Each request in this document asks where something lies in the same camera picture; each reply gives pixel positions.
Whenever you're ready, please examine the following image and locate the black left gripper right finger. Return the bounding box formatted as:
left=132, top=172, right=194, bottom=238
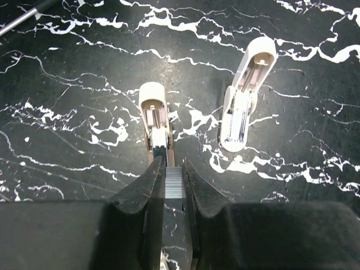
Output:
left=182, top=160, right=359, bottom=269

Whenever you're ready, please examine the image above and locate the silver staple strip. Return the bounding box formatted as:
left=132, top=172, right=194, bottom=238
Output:
left=165, top=167, right=183, bottom=199

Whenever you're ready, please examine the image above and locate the white stapler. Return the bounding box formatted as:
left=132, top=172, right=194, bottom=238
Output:
left=219, top=37, right=278, bottom=152
left=138, top=82, right=176, bottom=167

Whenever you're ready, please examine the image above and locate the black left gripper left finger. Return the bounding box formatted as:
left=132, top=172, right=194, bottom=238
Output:
left=1, top=157, right=165, bottom=269

